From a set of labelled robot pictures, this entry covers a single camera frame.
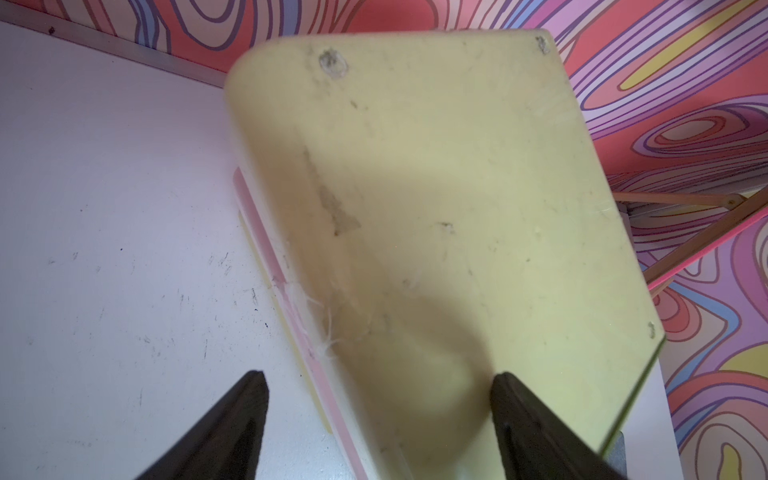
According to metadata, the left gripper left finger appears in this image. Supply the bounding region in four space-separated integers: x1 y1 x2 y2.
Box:
139 370 269 479

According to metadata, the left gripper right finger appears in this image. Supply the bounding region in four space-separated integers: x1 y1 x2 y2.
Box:
490 372 622 480

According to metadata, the yellow green drawer cabinet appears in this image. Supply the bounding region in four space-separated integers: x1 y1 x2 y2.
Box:
224 29 664 479

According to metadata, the wooden easel stand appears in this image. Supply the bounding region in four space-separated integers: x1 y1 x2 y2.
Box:
613 188 767 271

